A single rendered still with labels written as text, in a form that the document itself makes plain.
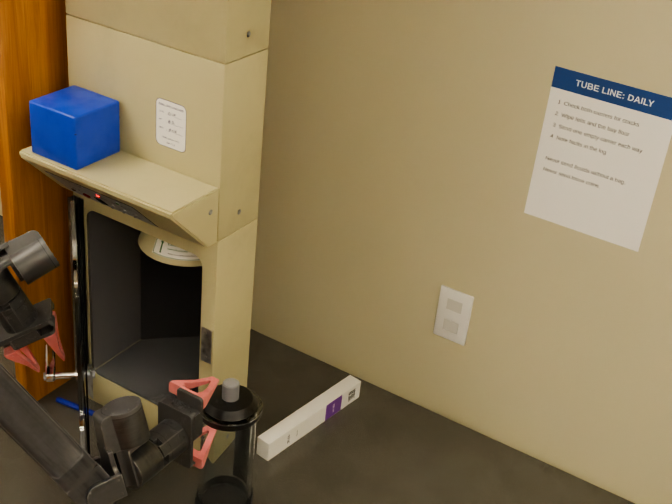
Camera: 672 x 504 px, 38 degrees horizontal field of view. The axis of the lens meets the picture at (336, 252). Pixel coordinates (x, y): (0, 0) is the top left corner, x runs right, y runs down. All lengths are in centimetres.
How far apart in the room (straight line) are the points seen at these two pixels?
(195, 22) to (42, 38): 33
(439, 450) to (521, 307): 33
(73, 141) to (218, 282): 33
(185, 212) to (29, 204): 39
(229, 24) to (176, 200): 27
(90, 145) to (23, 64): 19
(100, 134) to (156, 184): 13
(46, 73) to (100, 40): 15
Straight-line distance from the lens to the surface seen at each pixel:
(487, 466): 196
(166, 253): 173
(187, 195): 153
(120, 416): 144
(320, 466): 189
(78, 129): 158
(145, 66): 159
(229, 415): 162
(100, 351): 197
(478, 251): 187
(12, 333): 165
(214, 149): 154
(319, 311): 213
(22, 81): 172
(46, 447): 142
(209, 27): 148
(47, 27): 173
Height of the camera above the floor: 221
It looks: 30 degrees down
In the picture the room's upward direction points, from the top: 6 degrees clockwise
